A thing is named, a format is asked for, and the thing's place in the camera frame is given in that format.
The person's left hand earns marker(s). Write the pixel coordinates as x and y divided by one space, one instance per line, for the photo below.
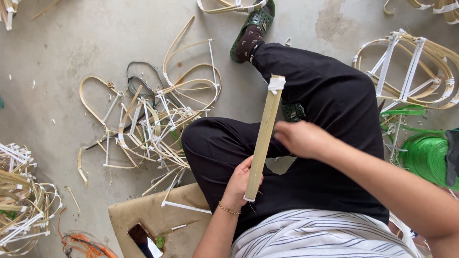
236 184

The person's right hand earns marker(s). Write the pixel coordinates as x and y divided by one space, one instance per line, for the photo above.
304 139

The person's right fingers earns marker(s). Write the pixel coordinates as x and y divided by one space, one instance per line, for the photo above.
281 133

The bamboo strip bundle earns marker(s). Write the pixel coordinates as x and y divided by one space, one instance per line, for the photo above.
264 136

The green woven plastic sandal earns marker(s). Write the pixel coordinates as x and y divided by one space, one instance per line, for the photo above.
260 19
293 111

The black trousers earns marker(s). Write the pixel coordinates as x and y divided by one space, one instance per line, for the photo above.
333 107

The dark patterned sock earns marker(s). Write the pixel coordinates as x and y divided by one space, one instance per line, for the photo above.
249 41

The white striped shirt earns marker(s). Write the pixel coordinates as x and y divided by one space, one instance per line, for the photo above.
315 236

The bamboo hoop with white ties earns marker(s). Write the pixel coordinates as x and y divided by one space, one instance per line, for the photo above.
229 6

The thin bamboo sliver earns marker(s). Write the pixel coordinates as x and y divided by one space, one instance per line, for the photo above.
179 227

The stack of bamboo hoop frames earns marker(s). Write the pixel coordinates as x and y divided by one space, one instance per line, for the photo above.
412 71

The dark rubber band loop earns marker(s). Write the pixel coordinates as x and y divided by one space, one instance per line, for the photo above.
141 80

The dark grey cloth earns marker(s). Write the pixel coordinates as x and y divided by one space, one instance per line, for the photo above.
452 154

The black smartphone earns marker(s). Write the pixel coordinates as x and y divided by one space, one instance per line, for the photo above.
145 242

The bamboo hoops with white binding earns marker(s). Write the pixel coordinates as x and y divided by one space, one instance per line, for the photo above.
437 8

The single thin bamboo stick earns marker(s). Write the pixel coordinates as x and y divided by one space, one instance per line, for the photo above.
46 9

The pile of bent bamboo frames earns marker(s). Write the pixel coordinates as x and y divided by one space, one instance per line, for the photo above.
21 200

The bundle of bamboo pieces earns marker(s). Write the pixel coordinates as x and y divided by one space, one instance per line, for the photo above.
8 10

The heap of bamboo frame scraps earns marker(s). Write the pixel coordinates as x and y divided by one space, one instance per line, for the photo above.
157 122

